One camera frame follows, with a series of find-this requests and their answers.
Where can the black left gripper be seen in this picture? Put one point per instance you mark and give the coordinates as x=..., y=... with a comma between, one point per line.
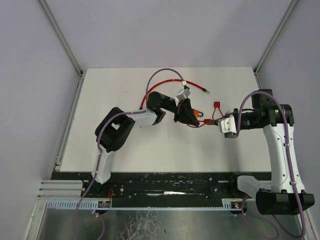
x=182, y=110

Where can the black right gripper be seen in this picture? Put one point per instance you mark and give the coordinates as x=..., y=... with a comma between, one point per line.
x=235, y=117

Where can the orange black padlock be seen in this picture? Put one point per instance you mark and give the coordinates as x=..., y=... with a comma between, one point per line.
x=198, y=114

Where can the red cable padlock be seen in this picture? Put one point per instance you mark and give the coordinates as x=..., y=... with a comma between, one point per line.
x=217, y=109
x=201, y=123

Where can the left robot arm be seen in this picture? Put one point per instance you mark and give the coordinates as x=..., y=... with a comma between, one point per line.
x=112, y=133

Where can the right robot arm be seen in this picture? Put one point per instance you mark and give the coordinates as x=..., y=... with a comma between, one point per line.
x=286, y=194

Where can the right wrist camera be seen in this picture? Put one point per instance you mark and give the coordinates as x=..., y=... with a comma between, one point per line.
x=228, y=125

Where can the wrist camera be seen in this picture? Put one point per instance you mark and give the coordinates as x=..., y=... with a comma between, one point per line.
x=228, y=125
x=182, y=94

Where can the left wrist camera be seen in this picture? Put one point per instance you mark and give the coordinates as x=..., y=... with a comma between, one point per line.
x=182, y=94

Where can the thick red cable lock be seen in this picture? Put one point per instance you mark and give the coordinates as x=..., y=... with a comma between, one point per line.
x=175, y=81

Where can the right aluminium frame post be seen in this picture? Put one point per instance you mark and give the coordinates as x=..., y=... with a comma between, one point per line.
x=276, y=34

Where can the aluminium frame post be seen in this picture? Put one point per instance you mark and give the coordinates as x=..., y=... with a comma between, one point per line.
x=276, y=34
x=60, y=36

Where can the grey slotted cable duct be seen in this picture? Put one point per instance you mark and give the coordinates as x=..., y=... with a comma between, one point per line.
x=69, y=204

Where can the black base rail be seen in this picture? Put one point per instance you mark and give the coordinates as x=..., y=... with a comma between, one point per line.
x=164, y=190

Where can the left aluminium frame post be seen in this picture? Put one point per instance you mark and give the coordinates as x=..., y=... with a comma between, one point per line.
x=60, y=36

